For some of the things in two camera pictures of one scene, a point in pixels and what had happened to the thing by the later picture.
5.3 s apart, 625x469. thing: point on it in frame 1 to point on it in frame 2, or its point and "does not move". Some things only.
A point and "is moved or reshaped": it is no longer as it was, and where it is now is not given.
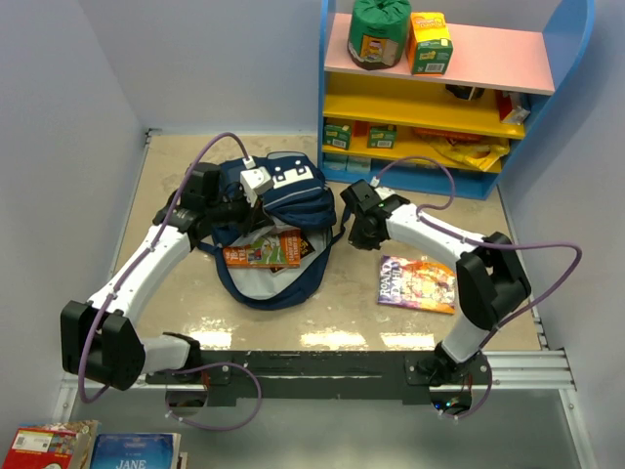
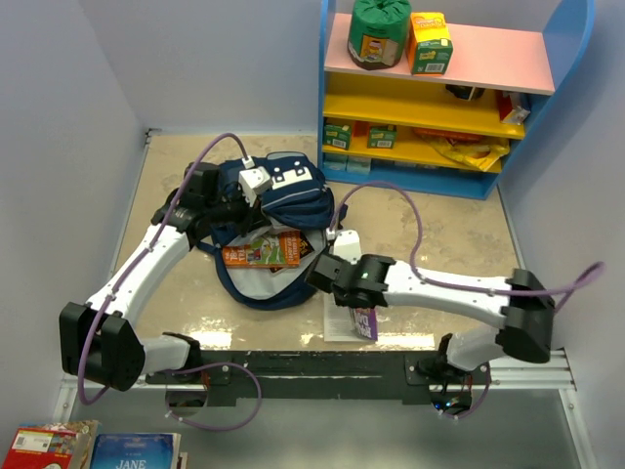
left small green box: x=337 y=135 does not move
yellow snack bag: x=479 y=153 does not move
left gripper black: x=254 y=218 does not move
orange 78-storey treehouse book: x=278 y=249 does not move
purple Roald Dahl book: x=417 y=284 is moved or reshaped
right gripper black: x=357 y=239 to x=339 y=300
